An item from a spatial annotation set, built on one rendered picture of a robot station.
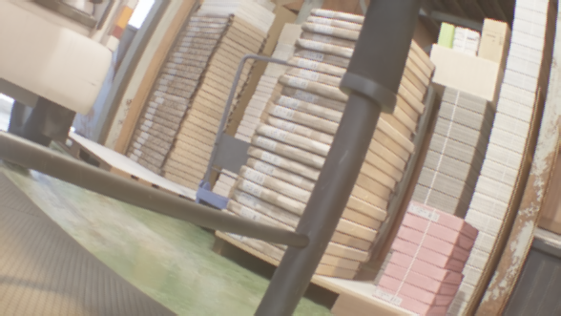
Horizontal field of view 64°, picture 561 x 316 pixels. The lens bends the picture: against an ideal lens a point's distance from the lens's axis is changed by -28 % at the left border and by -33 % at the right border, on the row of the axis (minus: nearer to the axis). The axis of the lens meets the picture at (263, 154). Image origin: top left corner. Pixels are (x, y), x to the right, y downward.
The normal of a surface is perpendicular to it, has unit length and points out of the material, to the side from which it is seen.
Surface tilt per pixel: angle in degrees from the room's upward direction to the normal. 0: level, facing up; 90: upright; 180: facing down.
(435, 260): 90
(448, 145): 90
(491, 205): 90
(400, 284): 90
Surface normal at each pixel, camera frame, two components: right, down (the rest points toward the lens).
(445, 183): -0.64, -0.29
